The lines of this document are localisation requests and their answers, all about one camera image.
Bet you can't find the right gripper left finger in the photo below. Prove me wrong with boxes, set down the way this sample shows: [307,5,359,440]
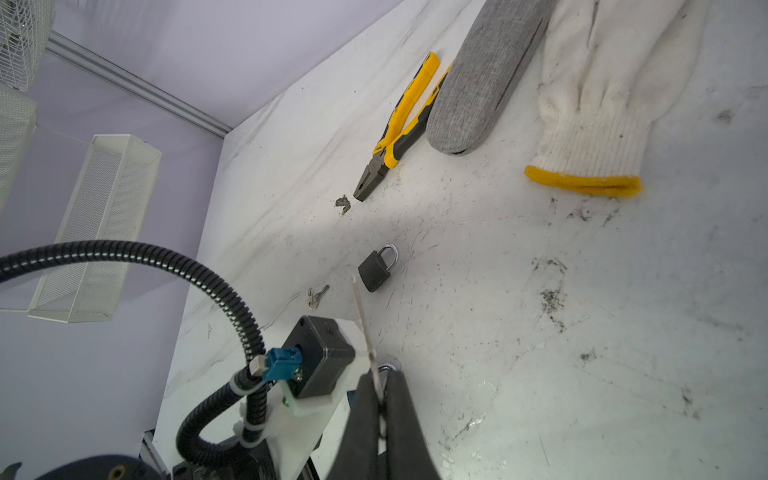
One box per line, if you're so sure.
[326,373,383,480]

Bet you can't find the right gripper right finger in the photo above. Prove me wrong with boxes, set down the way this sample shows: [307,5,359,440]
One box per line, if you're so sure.
[383,371,440,480]

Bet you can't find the small black padlock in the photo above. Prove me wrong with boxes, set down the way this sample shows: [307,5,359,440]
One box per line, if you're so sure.
[358,243,399,292]

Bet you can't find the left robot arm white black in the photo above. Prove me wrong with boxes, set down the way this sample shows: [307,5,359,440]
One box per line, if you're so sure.
[37,454,170,480]

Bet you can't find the small dark debris piece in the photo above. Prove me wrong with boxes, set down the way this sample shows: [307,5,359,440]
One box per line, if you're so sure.
[334,195,351,216]

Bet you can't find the yellow black pliers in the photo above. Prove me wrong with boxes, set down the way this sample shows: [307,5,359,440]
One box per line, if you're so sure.
[353,52,450,202]

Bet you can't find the white mesh two-tier shelf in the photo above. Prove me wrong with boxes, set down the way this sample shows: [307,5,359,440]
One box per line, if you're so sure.
[1,85,162,323]

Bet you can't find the grey fabric case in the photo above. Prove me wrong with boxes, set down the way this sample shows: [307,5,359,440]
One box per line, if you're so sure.
[426,0,556,156]

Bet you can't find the white work glove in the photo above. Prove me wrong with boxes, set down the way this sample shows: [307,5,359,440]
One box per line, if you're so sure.
[525,0,710,197]

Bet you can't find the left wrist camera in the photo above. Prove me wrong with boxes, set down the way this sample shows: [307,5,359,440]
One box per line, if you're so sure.
[237,316,369,479]

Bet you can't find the silver key with ring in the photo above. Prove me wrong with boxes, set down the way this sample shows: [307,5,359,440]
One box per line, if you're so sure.
[307,284,330,311]

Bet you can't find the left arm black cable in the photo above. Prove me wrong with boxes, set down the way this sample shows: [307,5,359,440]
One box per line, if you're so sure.
[0,239,283,469]

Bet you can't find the aluminium frame rail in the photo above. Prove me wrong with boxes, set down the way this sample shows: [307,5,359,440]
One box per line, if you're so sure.
[46,31,232,138]

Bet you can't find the white wire basket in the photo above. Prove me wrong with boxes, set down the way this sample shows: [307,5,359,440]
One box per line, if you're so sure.
[1,0,55,92]

